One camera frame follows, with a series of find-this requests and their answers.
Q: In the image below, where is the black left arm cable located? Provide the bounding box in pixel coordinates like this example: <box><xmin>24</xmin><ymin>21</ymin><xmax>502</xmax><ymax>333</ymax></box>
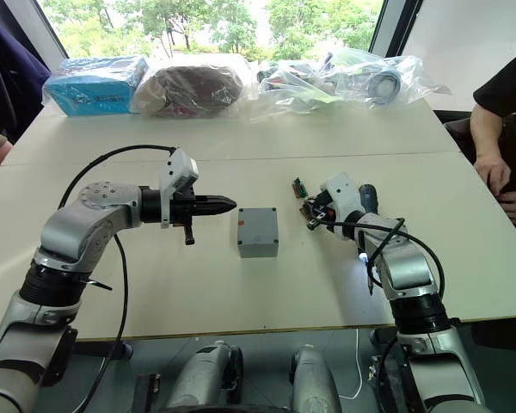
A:
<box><xmin>58</xmin><ymin>145</ymin><xmax>177</xmax><ymax>413</ymax></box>

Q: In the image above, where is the dark chair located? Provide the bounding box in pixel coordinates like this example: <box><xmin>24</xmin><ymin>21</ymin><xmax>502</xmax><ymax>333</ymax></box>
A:
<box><xmin>433</xmin><ymin>109</ymin><xmax>478</xmax><ymax>167</ymax></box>

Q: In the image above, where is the thin white cable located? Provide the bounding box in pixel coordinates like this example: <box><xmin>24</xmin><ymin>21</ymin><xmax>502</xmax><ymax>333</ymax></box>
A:
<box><xmin>338</xmin><ymin>329</ymin><xmax>363</xmax><ymax>400</ymax></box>

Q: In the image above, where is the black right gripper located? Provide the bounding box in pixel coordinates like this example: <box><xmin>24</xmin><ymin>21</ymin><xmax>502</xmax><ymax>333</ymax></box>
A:
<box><xmin>304</xmin><ymin>191</ymin><xmax>341</xmax><ymax>232</ymax></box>

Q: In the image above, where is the person's right hand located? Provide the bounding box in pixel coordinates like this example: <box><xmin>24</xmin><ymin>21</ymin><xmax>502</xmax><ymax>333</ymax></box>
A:
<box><xmin>475</xmin><ymin>151</ymin><xmax>513</xmax><ymax>199</ymax></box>

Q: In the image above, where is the round grey white device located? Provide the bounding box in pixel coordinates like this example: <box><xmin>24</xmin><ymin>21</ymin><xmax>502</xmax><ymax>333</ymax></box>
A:
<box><xmin>366</xmin><ymin>70</ymin><xmax>404</xmax><ymax>107</ymax></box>

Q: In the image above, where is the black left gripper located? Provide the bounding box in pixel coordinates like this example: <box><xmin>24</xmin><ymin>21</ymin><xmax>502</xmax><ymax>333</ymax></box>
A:
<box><xmin>169</xmin><ymin>182</ymin><xmax>238</xmax><ymax>247</ymax></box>

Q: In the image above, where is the clear bag with mixed items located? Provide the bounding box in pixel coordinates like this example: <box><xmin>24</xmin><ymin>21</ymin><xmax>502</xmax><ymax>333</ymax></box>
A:
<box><xmin>255</xmin><ymin>58</ymin><xmax>343</xmax><ymax>114</ymax></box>

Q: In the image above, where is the brown item in plastic bag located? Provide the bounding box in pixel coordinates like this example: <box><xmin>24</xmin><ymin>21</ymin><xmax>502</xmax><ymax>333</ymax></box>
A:
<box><xmin>132</xmin><ymin>59</ymin><xmax>259</xmax><ymax>120</ymax></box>

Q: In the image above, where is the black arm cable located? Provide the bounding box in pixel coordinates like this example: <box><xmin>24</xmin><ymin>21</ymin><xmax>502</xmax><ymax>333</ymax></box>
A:
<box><xmin>326</xmin><ymin>217</ymin><xmax>447</xmax><ymax>300</ymax></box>
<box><xmin>58</xmin><ymin>145</ymin><xmax>177</xmax><ymax>413</ymax></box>

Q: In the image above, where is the dark window frame post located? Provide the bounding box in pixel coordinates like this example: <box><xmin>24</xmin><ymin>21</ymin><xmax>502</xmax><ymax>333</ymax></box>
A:
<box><xmin>6</xmin><ymin>0</ymin><xmax>71</xmax><ymax>61</ymax></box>
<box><xmin>366</xmin><ymin>0</ymin><xmax>426</xmax><ymax>58</ymax></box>

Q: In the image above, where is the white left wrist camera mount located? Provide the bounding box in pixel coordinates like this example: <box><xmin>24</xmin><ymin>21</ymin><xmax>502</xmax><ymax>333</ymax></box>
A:
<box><xmin>157</xmin><ymin>147</ymin><xmax>200</xmax><ymax>230</ymax></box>

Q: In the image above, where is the clear bag with round device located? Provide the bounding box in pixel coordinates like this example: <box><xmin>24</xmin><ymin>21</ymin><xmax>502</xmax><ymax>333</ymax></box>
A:
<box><xmin>324</xmin><ymin>46</ymin><xmax>452</xmax><ymax>111</ymax></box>

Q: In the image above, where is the grey metal box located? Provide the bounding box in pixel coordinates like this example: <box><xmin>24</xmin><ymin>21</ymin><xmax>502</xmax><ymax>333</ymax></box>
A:
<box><xmin>237</xmin><ymin>244</ymin><xmax>280</xmax><ymax>260</ymax></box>

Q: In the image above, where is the grey rounded robot leg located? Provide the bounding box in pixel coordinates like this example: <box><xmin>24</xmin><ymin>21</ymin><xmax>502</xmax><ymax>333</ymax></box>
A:
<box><xmin>165</xmin><ymin>338</ymin><xmax>245</xmax><ymax>413</ymax></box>
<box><xmin>289</xmin><ymin>343</ymin><xmax>343</xmax><ymax>413</ymax></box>

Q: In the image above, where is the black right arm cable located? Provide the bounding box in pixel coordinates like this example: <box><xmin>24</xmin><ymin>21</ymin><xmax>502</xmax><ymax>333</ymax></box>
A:
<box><xmin>326</xmin><ymin>217</ymin><xmax>447</xmax><ymax>300</ymax></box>

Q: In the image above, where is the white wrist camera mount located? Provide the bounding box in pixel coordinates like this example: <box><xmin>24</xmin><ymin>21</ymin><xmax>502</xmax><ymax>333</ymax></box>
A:
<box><xmin>157</xmin><ymin>147</ymin><xmax>200</xmax><ymax>230</ymax></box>
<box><xmin>319</xmin><ymin>171</ymin><xmax>366</xmax><ymax>237</ymax></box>

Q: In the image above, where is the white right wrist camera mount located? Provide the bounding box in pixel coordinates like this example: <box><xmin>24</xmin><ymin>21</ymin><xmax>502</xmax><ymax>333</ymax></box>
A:
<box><xmin>319</xmin><ymin>171</ymin><xmax>366</xmax><ymax>237</ymax></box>

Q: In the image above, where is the person in dark purple clothing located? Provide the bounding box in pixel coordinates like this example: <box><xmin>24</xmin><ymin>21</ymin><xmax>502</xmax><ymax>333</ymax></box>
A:
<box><xmin>0</xmin><ymin>15</ymin><xmax>52</xmax><ymax>145</ymax></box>

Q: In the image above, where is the blue box in plastic bag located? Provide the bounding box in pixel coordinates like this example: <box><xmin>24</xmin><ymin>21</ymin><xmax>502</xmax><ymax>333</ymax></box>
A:
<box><xmin>41</xmin><ymin>54</ymin><xmax>151</xmax><ymax>118</ymax></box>

